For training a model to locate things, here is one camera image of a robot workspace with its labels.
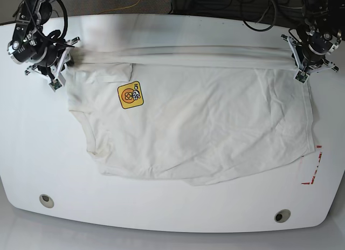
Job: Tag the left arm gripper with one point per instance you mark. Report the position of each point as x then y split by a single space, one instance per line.
316 39

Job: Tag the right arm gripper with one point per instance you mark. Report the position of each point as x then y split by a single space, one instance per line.
48 54

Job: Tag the white printed t-shirt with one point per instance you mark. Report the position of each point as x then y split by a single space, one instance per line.
190 113

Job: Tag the red tape rectangle marking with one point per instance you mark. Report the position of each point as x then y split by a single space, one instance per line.
309 166

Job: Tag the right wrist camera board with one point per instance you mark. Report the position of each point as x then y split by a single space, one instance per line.
55 84

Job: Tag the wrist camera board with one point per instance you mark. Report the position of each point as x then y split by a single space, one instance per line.
301 76
55 84

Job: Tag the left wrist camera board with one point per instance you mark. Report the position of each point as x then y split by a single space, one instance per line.
301 76

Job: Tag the left table cable grommet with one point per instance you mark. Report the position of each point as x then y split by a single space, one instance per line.
46 201

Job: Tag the table cable grommet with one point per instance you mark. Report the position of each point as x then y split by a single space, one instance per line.
46 201
282 216

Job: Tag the right table cable grommet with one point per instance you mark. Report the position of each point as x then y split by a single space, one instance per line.
282 216

